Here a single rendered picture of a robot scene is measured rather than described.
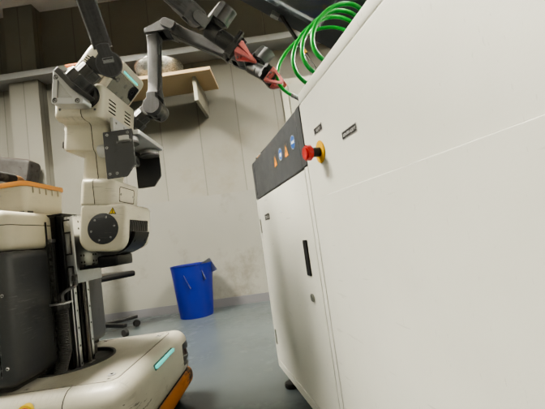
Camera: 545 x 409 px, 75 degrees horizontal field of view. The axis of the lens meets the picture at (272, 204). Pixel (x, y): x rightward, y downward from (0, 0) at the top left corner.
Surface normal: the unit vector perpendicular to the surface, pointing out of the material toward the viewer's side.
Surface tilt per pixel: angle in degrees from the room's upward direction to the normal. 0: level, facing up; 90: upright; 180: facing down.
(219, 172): 90
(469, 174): 90
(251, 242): 90
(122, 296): 90
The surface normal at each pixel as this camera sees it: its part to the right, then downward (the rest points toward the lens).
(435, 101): -0.96, 0.11
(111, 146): -0.03, -0.08
